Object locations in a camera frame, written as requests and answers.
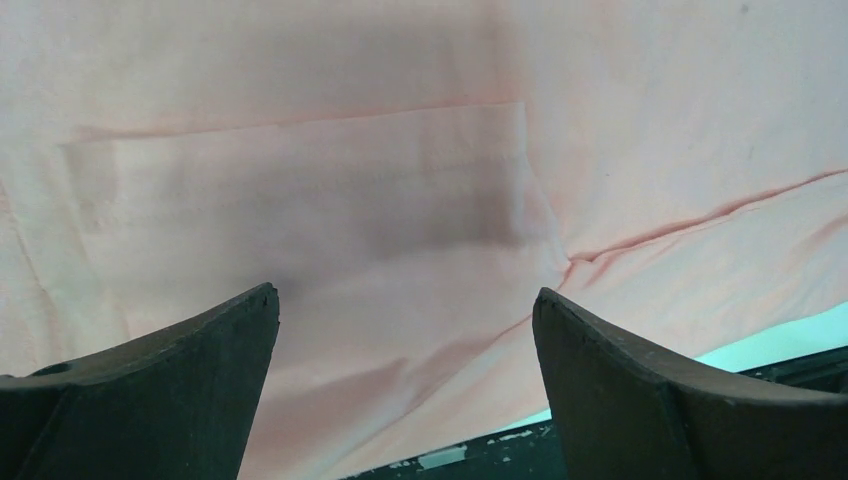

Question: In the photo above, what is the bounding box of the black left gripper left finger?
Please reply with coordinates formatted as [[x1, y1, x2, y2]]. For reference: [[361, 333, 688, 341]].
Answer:
[[1, 283, 279, 479]]

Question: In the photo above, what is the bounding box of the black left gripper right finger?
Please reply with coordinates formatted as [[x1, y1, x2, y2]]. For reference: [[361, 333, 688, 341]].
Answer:
[[532, 288, 847, 479]]

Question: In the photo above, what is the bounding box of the pink t shirt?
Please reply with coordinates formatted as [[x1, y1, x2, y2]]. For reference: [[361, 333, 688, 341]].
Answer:
[[1, 1, 847, 479]]

